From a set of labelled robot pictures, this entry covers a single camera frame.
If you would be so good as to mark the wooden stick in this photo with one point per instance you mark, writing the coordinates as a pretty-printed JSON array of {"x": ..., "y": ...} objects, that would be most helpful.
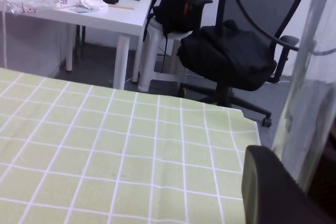
[{"x": 120, "y": 7}]

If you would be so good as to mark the green checkered tablecloth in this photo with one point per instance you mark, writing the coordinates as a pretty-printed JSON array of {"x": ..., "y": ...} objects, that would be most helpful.
[{"x": 75, "y": 153}]

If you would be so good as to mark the crumpled white tissue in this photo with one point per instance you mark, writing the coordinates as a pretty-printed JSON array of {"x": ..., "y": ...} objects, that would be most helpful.
[{"x": 94, "y": 4}]

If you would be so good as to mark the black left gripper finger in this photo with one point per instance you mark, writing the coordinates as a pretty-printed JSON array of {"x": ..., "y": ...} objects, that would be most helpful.
[{"x": 271, "y": 195}]

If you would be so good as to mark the white plastic bag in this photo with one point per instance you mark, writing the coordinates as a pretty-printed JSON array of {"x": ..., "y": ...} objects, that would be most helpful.
[{"x": 32, "y": 6}]

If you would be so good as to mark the white plastic stool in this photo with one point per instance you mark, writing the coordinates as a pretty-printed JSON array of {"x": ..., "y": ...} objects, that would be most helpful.
[{"x": 145, "y": 62}]

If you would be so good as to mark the clear glass test tube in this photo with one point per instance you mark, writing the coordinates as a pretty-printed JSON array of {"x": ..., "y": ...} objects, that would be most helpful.
[{"x": 309, "y": 111}]

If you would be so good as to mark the black mesh office chair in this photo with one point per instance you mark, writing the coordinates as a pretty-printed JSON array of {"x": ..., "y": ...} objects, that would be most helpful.
[{"x": 243, "y": 50}]

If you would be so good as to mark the black backpack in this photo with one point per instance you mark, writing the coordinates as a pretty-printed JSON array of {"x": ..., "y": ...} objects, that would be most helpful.
[{"x": 176, "y": 16}]

